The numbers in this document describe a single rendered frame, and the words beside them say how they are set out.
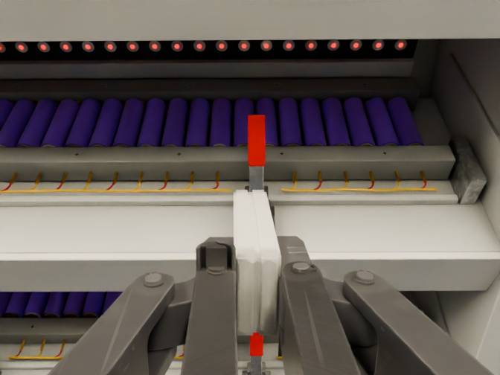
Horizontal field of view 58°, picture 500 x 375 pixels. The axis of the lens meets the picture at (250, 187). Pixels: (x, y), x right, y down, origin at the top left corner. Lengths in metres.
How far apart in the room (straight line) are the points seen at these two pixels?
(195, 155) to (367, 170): 0.14
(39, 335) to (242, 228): 0.38
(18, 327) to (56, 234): 0.18
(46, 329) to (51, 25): 0.32
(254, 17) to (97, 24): 0.09
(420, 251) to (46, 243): 0.27
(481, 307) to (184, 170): 0.26
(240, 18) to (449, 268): 0.23
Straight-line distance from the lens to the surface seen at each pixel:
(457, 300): 0.46
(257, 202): 0.19
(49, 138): 0.42
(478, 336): 0.43
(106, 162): 0.37
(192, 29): 0.27
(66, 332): 0.51
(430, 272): 0.36
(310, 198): 0.35
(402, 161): 0.38
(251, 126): 0.31
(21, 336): 0.53
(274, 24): 0.27
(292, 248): 0.17
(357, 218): 0.36
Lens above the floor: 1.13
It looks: 29 degrees down
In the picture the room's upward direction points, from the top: straight up
